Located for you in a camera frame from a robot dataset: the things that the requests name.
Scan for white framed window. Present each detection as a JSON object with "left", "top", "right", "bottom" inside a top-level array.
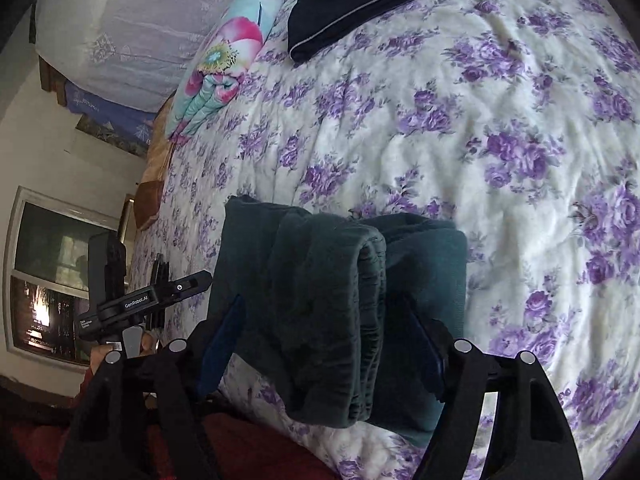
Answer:
[{"left": 2, "top": 186, "right": 118, "bottom": 372}]

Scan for purple floral bedsheet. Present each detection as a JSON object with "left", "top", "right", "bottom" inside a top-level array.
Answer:
[{"left": 132, "top": 0, "right": 639, "bottom": 479}]

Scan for brown pillow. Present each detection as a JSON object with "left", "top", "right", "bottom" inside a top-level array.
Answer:
[{"left": 134, "top": 96, "right": 174, "bottom": 231}]

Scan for wooden bed frame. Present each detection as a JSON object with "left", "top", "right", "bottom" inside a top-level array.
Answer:
[{"left": 28, "top": 3, "right": 67, "bottom": 107}]

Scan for red garment of person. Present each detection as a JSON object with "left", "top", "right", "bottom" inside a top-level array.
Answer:
[{"left": 0, "top": 368, "right": 342, "bottom": 480}]

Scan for dark green fleece pants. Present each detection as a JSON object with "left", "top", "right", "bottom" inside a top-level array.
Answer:
[{"left": 208, "top": 196, "right": 468, "bottom": 448}]

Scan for colourful floral folded quilt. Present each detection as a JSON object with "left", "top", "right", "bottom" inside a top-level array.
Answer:
[{"left": 165, "top": 0, "right": 284, "bottom": 144}]

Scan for white lace pillow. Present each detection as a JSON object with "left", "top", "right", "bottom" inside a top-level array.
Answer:
[{"left": 35, "top": 0, "right": 232, "bottom": 112}]

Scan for blue patterned cloth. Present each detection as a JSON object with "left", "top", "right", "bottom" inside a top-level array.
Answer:
[{"left": 65, "top": 81, "right": 155, "bottom": 158}]

